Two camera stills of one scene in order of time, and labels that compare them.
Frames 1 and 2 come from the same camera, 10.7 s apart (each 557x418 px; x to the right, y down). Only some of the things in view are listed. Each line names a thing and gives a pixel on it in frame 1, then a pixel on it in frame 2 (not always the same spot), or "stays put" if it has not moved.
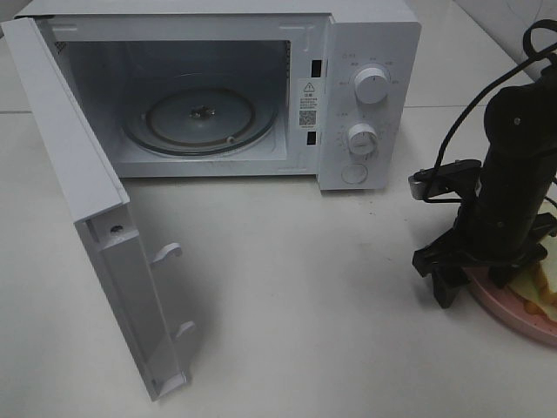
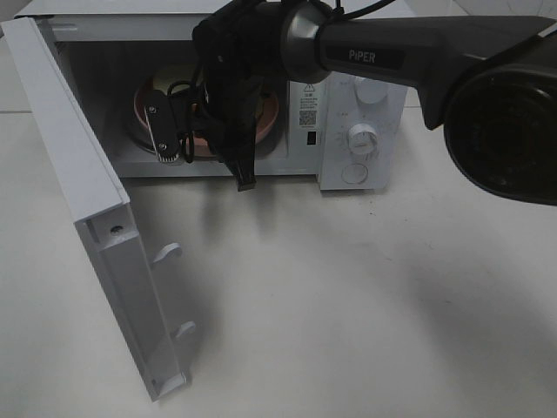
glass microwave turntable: [201, 121] to [262, 148]
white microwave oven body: [243, 88] stays put
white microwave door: [106, 219] stays put
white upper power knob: [371, 84] stays put
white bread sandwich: [536, 287] to [166, 76]
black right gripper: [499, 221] to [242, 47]
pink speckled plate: [509, 306] to [199, 145]
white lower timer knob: [362, 138] stays put
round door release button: [354, 173] stays put
